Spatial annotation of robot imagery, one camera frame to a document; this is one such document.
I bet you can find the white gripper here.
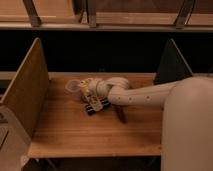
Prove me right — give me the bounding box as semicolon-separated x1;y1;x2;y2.
79;78;106;98

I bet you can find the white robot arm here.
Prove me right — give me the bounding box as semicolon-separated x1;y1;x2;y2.
80;77;213;171

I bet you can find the black white striped block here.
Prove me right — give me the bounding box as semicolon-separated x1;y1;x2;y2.
85;100;110;116

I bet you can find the clear plastic cup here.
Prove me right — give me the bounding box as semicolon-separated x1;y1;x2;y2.
65;79;82;101

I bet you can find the dark red spoon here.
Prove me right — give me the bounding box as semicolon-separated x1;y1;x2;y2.
115;106;127;123

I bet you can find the left wooden side panel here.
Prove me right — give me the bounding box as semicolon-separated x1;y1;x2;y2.
0;38;49;142

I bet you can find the right dark side panel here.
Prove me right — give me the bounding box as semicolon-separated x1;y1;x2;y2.
153;39;193;85

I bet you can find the wooden shelf rail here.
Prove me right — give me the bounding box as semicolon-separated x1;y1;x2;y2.
0;0;213;32

